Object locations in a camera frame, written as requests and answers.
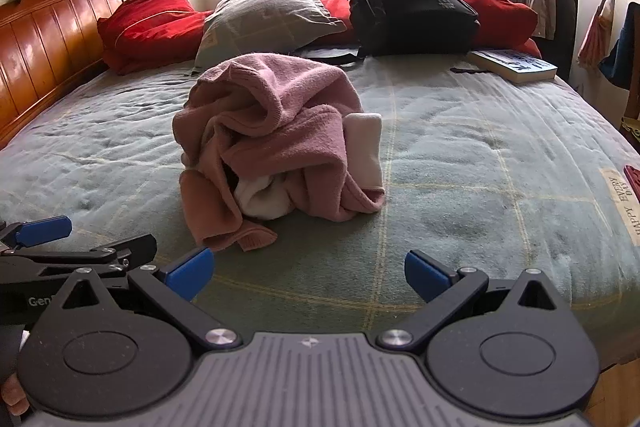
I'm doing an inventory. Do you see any paperback book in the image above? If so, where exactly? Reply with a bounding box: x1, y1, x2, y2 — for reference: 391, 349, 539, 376
467, 49, 558, 84

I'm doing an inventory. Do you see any person's left hand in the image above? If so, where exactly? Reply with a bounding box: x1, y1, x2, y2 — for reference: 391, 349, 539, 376
0, 374, 30, 418

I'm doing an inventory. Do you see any grey pillow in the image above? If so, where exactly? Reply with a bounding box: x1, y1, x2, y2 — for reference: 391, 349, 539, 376
192, 0, 348, 75

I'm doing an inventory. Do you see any dark blue cloth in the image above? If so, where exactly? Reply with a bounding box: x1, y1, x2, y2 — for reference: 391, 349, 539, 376
600, 2, 640, 90

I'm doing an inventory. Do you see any black backpack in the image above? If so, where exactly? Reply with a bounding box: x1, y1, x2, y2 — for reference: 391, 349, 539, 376
290, 0, 481, 68

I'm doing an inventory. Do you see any red pillow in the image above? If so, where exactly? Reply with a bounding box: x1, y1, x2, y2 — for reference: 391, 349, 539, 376
97, 0, 216, 75
310, 0, 543, 58

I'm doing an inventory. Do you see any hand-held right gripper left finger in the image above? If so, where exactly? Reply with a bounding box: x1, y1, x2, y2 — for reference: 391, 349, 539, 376
61, 247, 243, 355

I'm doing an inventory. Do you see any black jacket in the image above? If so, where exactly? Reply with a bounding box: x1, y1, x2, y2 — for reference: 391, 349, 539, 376
550, 0, 581, 78

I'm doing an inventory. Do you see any pink and white sweater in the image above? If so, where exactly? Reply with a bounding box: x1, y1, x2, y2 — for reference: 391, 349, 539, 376
172, 52, 386, 253

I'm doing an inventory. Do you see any wooden headboard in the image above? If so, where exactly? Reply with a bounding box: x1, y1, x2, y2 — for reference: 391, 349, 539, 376
0, 0, 135, 150

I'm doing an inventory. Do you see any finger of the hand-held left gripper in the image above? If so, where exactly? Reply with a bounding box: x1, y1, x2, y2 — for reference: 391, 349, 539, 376
0, 216, 72, 253
0, 234, 157, 280

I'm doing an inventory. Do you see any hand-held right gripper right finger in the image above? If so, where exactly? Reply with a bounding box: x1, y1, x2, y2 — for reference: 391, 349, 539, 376
376, 250, 557, 355

